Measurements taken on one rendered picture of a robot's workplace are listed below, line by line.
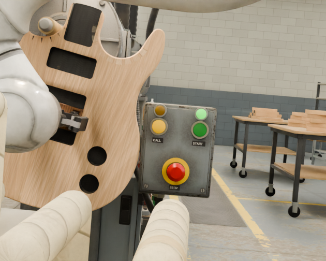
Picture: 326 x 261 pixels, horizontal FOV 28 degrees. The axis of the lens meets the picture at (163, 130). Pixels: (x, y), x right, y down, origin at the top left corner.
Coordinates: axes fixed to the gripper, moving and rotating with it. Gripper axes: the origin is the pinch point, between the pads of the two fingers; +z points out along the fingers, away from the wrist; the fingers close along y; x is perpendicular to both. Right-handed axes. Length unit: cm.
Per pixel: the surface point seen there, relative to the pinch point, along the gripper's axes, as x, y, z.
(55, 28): 15.5, -4.0, -2.3
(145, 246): -1, 20, -87
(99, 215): -22.8, 12.2, 35.3
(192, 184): -7.2, 30.7, 17.5
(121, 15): 62, -23, 334
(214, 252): -85, 91, 358
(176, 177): -6.7, 26.7, 14.7
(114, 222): -24.0, 16.3, 38.0
